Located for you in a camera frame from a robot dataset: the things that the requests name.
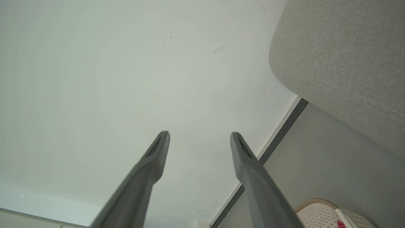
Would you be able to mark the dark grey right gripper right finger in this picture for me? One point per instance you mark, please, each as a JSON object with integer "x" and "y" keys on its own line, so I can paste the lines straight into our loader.
{"x": 262, "y": 196}

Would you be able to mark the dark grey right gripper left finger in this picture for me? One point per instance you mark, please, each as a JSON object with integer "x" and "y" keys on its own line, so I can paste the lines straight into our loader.
{"x": 139, "y": 183}

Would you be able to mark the red shorts with white trim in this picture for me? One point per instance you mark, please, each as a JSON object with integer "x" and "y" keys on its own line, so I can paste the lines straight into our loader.
{"x": 340, "y": 224}

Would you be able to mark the cream perforated laundry basket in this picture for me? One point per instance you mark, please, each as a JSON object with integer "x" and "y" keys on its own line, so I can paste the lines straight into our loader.
{"x": 316, "y": 215}

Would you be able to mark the black and white baseboard strip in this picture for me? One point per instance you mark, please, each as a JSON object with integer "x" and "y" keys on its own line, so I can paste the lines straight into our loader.
{"x": 278, "y": 133}

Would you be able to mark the grey fabric sofa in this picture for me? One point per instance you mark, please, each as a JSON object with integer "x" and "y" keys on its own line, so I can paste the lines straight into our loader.
{"x": 348, "y": 63}

